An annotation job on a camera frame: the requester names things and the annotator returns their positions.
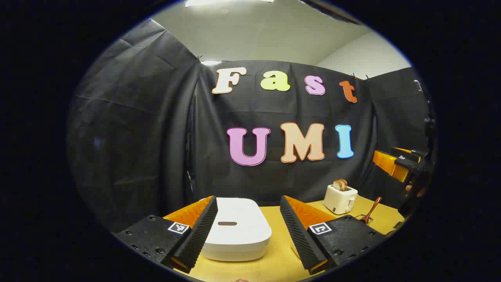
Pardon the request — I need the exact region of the white rice cooker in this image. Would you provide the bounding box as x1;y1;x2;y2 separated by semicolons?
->
198;197;272;262

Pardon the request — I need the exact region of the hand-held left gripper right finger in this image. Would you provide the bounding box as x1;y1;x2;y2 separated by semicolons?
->
279;195;389;275

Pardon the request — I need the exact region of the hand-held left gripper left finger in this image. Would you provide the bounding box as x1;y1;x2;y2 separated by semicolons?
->
112;196;218;274

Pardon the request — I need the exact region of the brown wooden spoon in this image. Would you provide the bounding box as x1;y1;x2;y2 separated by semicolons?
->
361;197;382;224

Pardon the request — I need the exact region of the black backdrop cloth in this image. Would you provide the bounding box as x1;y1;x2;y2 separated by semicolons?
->
67;19;431;235

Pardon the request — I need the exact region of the white toaster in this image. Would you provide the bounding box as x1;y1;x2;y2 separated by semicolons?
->
323;183;358;215

